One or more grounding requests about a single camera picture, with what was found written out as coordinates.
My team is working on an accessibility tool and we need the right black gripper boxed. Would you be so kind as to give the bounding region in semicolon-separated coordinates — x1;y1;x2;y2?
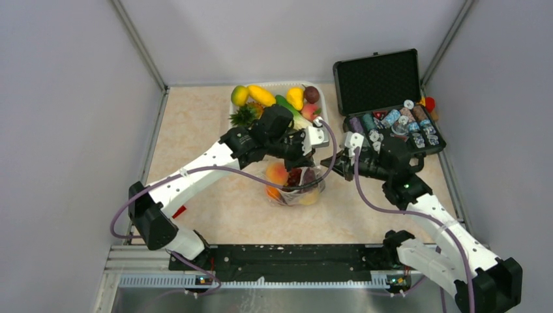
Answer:
320;149;391;182

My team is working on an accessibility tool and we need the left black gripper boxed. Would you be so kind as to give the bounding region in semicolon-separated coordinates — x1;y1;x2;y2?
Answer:
266;128;316;172

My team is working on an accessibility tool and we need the purple grape bunch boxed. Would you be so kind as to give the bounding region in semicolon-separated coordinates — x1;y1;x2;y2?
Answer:
283;168;318;194

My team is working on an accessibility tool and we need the peach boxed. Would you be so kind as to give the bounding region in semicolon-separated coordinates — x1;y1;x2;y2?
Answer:
265;162;288;186

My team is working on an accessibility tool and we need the clear zip top bag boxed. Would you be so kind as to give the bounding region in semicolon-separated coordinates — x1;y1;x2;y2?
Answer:
262;161;326;207

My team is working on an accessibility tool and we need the yellow wrinkled fruit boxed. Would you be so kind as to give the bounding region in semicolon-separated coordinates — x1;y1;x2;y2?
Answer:
298;190;320;205

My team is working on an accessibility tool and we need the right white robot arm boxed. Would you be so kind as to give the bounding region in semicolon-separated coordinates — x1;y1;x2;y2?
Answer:
321;132;523;312

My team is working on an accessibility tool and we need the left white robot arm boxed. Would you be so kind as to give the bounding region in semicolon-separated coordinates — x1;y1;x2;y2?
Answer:
127;105;328;270

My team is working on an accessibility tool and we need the white bok choy stalk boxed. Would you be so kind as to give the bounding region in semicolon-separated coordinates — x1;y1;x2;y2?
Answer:
293;115;312;130

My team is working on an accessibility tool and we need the green leafy vegetable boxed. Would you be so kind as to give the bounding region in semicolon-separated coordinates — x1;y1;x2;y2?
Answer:
275;95;303;119

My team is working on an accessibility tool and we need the pineapple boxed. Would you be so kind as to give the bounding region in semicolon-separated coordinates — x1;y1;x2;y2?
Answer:
246;101;264;119

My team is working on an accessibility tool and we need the green pineapple crown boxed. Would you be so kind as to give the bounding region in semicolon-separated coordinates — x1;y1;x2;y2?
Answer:
229;106;258;128

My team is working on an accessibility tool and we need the dark purple passion fruit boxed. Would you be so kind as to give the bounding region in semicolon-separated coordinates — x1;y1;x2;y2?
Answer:
303;86;320;104

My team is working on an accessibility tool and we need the white plastic fruit basket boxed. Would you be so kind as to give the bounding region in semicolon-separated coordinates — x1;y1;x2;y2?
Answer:
228;81;328;127

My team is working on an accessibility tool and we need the green yellow mango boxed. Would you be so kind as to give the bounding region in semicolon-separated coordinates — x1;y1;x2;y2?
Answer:
231;85;250;107

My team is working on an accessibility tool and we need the black poker chip case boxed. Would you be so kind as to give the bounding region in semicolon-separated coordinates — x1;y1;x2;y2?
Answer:
333;49;447;155

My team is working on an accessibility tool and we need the red blue block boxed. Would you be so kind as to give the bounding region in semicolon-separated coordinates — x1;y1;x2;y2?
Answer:
172;205;187;219

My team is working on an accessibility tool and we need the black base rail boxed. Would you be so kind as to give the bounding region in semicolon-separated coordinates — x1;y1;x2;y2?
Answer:
192;244;413;293

